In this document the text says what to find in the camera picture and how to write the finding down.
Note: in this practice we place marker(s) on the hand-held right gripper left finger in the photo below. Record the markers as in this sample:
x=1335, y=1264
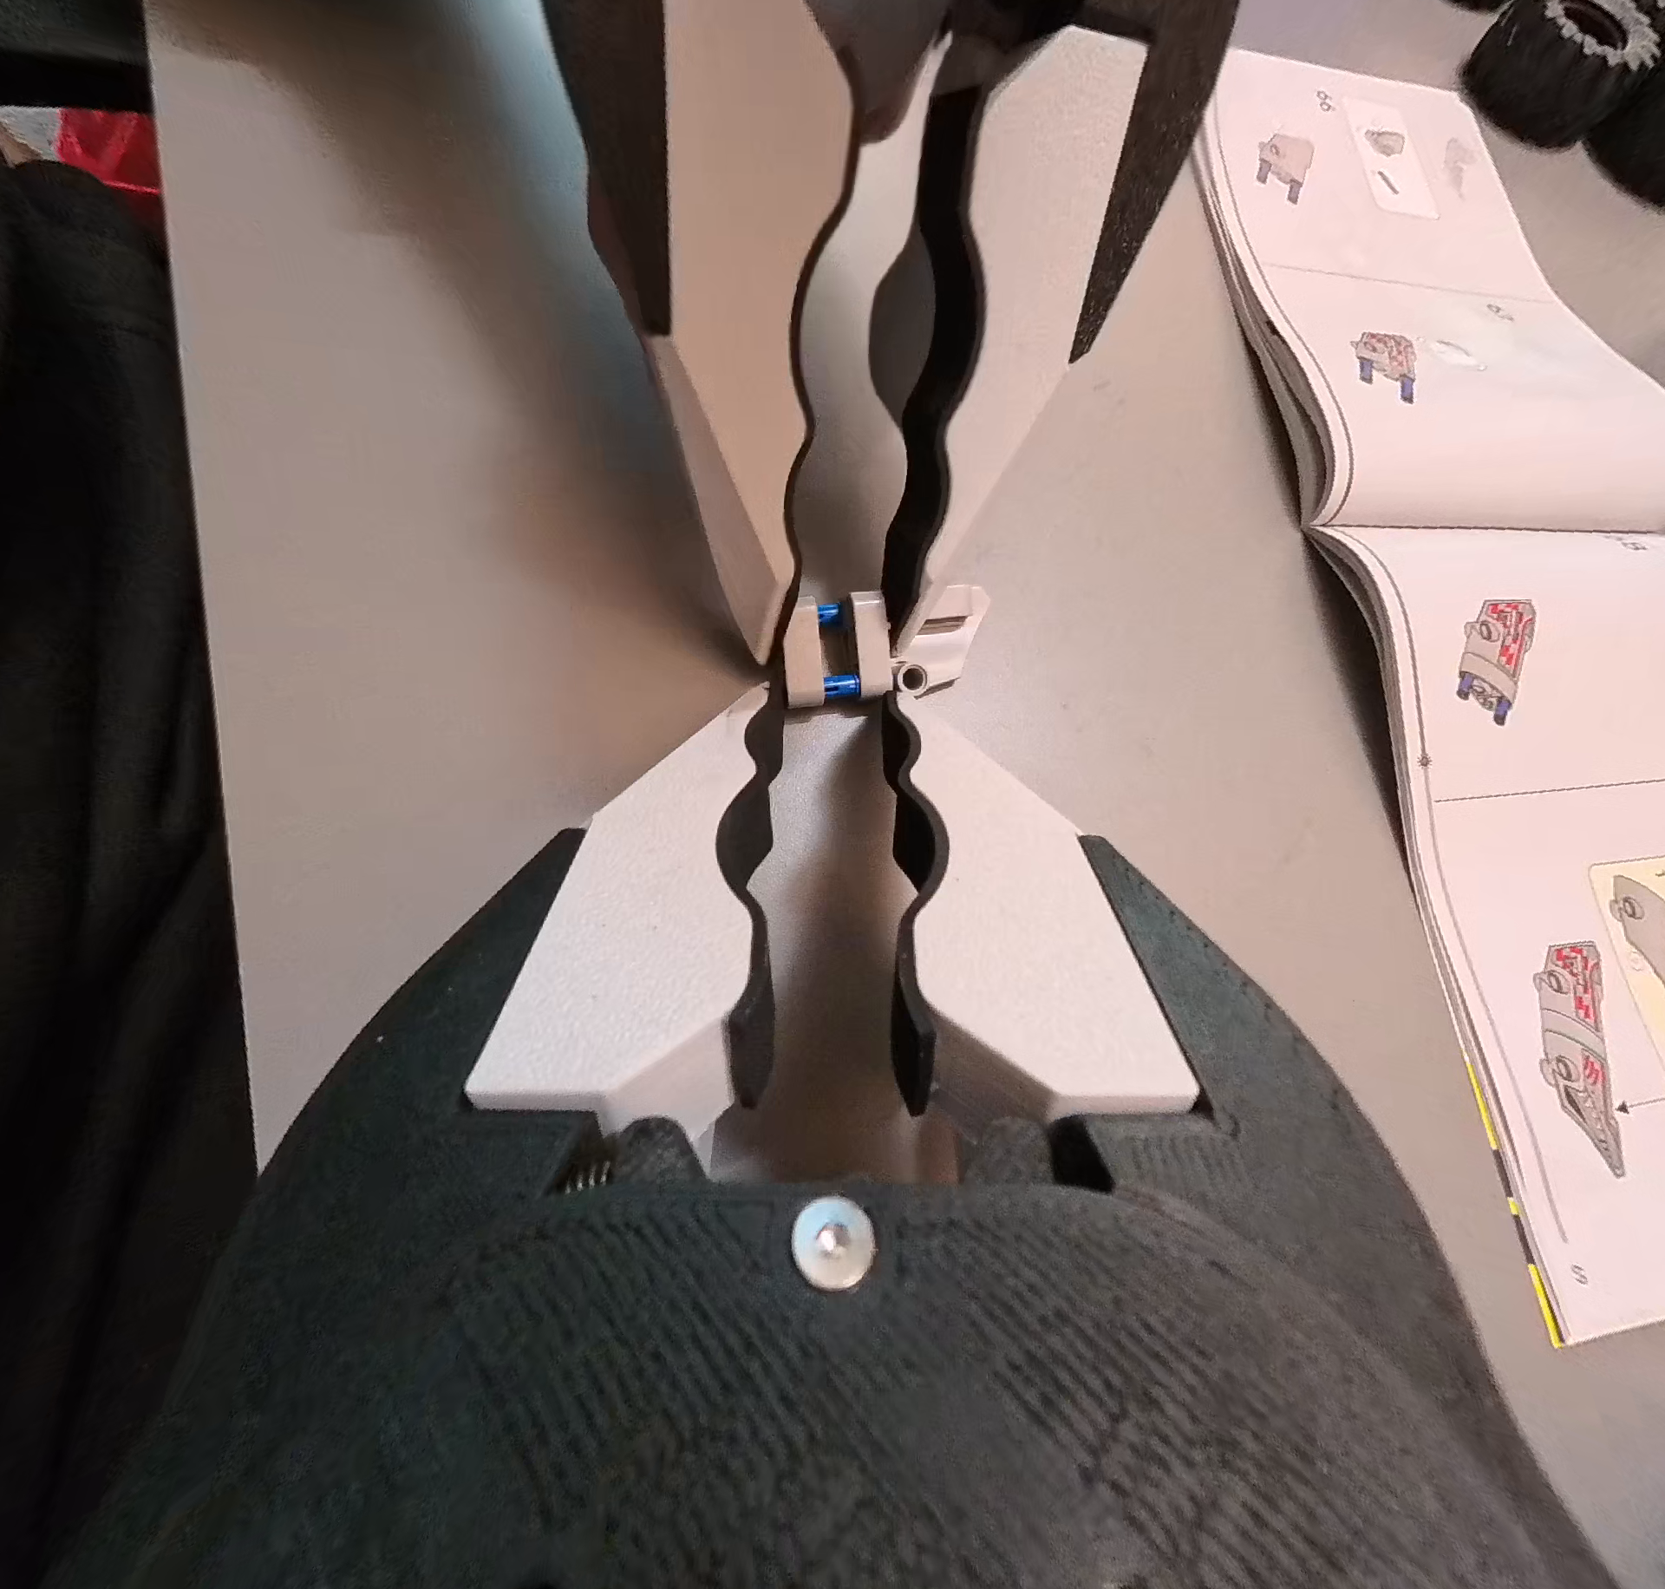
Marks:
x=613, y=965

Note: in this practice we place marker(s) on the grey brick assembly blue pins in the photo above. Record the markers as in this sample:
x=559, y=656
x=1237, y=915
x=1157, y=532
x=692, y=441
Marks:
x=865, y=632

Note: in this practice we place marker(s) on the open building instruction booklet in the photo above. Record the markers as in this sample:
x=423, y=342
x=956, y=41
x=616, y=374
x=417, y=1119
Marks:
x=1497, y=444

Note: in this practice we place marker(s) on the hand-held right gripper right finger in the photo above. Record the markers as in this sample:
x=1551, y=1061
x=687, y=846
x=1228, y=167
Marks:
x=1042, y=965

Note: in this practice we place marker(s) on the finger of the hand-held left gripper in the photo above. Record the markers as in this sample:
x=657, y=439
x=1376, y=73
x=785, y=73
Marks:
x=730, y=249
x=1016, y=314

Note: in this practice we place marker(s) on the black printed sweatshirt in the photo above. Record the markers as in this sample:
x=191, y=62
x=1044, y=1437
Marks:
x=79, y=705

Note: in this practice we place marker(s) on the grey desk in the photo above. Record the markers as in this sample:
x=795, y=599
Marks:
x=456, y=444

